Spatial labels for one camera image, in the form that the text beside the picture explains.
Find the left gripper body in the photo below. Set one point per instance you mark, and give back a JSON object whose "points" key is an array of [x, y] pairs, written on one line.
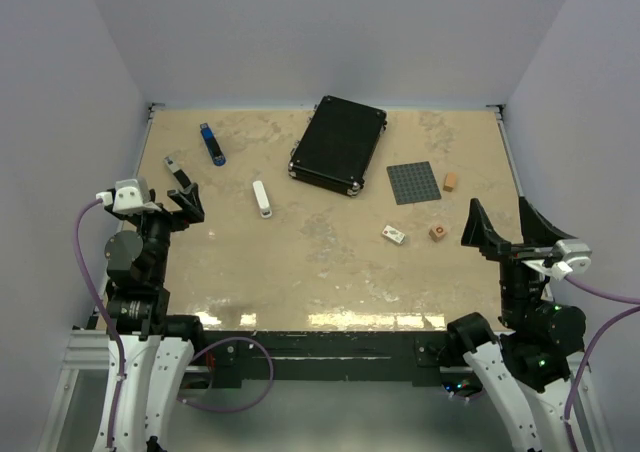
{"points": [[156, 224]]}

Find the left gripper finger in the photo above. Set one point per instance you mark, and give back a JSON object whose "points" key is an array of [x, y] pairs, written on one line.
{"points": [[140, 192], [188, 201]]}

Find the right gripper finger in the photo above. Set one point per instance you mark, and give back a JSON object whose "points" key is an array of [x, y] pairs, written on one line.
{"points": [[479, 231], [536, 230]]}

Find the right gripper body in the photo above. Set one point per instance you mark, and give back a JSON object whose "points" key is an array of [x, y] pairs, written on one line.
{"points": [[519, 253]]}

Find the white staples box sleeve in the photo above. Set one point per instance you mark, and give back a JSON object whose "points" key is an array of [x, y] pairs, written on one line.
{"points": [[393, 234]]}

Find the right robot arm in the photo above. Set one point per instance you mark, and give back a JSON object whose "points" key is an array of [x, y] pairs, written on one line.
{"points": [[525, 371]]}

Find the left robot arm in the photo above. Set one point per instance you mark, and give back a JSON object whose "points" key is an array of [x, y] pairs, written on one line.
{"points": [[137, 265]]}

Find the black and silver stapler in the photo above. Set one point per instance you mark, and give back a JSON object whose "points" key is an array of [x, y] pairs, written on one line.
{"points": [[177, 172]]}

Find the blue stapler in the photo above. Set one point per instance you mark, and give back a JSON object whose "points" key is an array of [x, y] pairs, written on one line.
{"points": [[217, 156]]}

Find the plain wooden block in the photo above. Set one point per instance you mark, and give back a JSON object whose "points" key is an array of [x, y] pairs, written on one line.
{"points": [[450, 182]]}

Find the grey studded baseplate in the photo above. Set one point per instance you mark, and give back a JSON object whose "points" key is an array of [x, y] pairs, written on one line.
{"points": [[413, 183]]}

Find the black hard case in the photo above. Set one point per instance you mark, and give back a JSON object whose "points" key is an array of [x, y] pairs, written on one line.
{"points": [[337, 146]]}

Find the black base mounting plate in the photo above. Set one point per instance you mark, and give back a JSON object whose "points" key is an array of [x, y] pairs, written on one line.
{"points": [[421, 358]]}

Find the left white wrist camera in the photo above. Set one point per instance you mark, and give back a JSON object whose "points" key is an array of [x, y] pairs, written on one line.
{"points": [[129, 197]]}

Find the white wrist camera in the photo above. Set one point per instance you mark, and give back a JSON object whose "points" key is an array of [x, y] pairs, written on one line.
{"points": [[567, 257], [129, 197]]}

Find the wooden block with red ring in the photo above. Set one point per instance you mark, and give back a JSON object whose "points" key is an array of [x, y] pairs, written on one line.
{"points": [[437, 232]]}

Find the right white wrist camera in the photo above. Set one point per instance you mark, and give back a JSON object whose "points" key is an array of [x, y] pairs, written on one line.
{"points": [[567, 257]]}

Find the aluminium frame rail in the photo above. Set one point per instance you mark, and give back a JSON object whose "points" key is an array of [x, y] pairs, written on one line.
{"points": [[75, 357]]}

